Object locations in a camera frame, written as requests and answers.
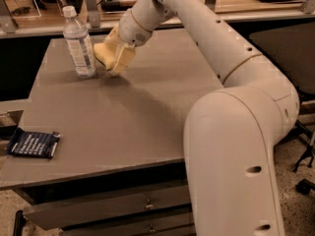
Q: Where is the grey drawer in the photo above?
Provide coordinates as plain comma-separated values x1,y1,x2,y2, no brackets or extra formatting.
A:
60,210,196,236
23,183,190,230

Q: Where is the grey drawer cabinet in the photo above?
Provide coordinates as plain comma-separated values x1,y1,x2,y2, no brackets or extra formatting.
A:
0,29,219,233

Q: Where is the clear plastic water bottle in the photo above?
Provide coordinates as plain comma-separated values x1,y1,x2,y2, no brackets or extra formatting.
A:
62,6,96,79

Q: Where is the blue snack packet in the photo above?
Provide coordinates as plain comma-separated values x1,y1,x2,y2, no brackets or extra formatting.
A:
6,128,60,159

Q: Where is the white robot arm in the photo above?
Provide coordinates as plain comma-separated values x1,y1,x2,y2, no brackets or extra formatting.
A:
105,0,299,236

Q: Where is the lower grey drawer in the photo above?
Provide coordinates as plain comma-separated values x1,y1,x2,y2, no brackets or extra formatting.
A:
60,210,196,236

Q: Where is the black office chair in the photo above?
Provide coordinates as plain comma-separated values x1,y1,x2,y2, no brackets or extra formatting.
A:
248,21,315,195

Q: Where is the yellow sponge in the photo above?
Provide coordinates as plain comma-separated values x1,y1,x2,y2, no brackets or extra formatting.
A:
94,42,117,70

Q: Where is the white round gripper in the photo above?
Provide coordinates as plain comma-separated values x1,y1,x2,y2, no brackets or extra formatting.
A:
103,9,153,74

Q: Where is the upper grey drawer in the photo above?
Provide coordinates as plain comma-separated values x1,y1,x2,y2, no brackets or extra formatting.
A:
23,183,190,230

